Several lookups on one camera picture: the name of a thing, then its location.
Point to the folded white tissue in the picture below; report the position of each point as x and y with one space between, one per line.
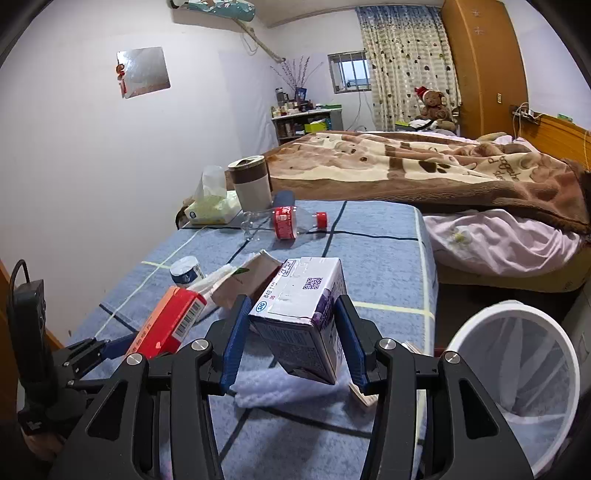
268 387

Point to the brown paper bag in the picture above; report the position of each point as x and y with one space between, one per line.
249 281

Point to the tissue pack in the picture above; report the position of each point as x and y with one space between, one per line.
212 210

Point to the wooden bed frame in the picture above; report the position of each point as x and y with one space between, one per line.
508 282

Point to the white bin with mesh liner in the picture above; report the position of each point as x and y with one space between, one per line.
466 332

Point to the silver square wall sheet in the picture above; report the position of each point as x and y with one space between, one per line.
143 71

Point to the bed with brown blanket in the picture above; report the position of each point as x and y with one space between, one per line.
369 170

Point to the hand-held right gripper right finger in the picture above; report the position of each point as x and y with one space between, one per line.
351 348

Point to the clear plastic bottle red label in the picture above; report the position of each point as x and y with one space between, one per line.
284 222

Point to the red hanging ornament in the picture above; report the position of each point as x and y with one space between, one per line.
121 78

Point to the wooden wardrobe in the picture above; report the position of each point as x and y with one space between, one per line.
485 69

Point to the brown teddy bear red hat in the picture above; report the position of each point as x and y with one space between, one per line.
434 104

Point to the purple flower branches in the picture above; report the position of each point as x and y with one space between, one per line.
295 76

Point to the small white bottle blue label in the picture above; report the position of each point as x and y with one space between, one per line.
184 270

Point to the power strip with plugs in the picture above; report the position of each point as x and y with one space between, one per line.
524 113

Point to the purple milk carton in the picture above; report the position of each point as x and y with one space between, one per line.
300 318

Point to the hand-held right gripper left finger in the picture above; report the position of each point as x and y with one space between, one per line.
236 344

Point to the red cardboard box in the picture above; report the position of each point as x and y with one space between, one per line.
171 318

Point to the air conditioner with cover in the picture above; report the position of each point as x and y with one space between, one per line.
217 9

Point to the barred window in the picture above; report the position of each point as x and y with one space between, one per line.
351 69

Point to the pink bedsheet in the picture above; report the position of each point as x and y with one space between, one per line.
498 244

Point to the cluttered white shelf desk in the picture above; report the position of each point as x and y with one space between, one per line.
300 127

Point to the patterned curtain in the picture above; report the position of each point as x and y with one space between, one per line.
401 55

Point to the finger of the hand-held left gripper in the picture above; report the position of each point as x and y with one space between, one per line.
117 346

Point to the white wall pipe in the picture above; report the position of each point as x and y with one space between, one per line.
263 46

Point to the white box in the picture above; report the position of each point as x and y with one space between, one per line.
251 189

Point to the wooden headboard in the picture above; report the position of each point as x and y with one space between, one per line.
554 138

